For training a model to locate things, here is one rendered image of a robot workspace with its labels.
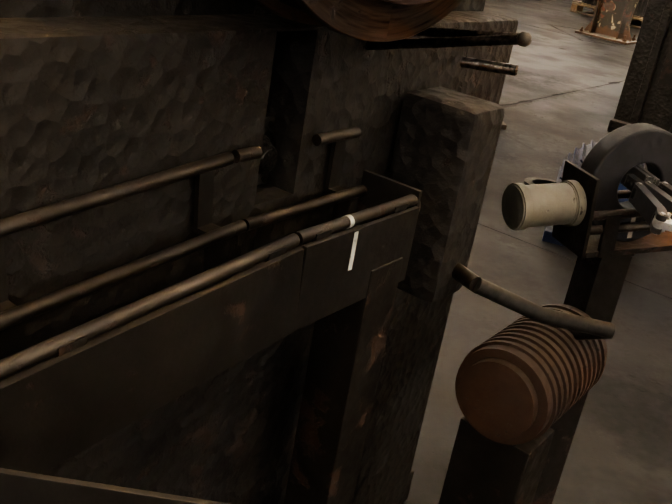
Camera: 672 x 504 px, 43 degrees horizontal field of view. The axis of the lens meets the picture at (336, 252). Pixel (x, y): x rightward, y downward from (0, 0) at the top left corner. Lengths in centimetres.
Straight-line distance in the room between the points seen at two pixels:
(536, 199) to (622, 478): 91
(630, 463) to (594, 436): 10
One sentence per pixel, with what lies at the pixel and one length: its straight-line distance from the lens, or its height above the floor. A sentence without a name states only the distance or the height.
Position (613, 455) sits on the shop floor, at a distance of 194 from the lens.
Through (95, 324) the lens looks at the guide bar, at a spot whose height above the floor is 70.
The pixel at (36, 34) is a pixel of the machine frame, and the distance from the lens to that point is 63.
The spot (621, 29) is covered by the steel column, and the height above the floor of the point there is 13.
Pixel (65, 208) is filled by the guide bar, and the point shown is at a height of 75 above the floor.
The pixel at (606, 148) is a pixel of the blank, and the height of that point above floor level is 75.
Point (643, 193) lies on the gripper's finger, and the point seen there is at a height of 72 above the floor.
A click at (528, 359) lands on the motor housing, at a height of 53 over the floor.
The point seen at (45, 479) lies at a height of 72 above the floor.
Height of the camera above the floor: 99
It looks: 23 degrees down
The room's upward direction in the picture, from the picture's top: 10 degrees clockwise
